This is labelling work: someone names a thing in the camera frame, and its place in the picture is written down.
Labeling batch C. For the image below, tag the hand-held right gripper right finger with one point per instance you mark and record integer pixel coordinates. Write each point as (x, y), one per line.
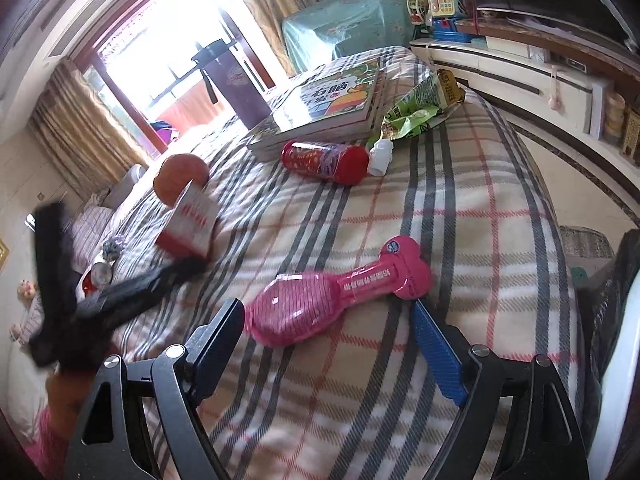
(440, 360)

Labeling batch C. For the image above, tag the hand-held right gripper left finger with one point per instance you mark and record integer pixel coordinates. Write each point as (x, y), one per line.
(220, 345)

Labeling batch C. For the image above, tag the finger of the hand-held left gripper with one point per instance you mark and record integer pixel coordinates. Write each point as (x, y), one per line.
(150, 282)

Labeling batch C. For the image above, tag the small red white box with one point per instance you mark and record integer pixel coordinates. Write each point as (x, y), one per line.
(190, 220)

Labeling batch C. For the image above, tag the pink toy package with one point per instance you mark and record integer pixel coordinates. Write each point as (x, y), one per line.
(320, 295)

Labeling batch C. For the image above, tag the person's left hand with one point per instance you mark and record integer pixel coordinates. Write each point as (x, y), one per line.
(72, 395)

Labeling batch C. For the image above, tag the striped pillow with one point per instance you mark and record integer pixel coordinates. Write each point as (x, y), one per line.
(90, 225)

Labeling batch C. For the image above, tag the orange ball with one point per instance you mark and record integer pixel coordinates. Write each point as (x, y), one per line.
(175, 175)

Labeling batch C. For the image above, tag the beige curtain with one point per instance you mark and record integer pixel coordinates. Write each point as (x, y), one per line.
(85, 130)
(285, 0)

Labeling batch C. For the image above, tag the plaid blanket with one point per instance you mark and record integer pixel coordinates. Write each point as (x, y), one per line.
(350, 210)

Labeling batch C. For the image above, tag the grey floor mat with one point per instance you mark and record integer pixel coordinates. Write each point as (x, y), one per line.
(585, 242)

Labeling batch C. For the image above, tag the stack of children's books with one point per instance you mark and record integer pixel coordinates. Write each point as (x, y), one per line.
(300, 135)

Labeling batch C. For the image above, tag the red plastic bottle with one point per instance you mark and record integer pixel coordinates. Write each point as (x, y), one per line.
(325, 162)

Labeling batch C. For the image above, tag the small white bottle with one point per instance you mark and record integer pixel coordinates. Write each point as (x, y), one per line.
(381, 157)

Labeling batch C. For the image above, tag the dark purple tumbler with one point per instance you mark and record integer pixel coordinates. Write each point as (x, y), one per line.
(245, 90)

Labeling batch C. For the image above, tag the balcony window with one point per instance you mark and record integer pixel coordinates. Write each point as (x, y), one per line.
(165, 50)

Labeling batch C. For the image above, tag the green snack bag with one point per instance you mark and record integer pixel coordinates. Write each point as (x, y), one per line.
(420, 110)

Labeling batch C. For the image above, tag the green cover picture book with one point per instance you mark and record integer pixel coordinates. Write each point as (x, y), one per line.
(345, 90)

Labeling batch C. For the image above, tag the pink child safety lock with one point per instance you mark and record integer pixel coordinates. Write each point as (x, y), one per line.
(553, 90)

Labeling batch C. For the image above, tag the tall white box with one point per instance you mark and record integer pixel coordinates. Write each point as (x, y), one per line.
(598, 110)

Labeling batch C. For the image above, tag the round wooden stacked box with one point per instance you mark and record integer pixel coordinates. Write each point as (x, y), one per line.
(614, 117)

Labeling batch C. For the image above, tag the white television cabinet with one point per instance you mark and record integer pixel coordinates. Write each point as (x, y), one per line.
(510, 65)

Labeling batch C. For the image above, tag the teal cloth covered appliance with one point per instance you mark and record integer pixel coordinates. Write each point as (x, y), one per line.
(345, 30)

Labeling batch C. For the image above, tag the yellow toy cash register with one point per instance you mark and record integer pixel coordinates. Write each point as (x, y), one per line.
(447, 10)

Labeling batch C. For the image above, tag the yellow toy basket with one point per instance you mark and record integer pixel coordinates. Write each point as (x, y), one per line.
(416, 10)

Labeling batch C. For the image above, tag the wooden abacus frame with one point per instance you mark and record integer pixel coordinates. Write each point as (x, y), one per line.
(632, 135)

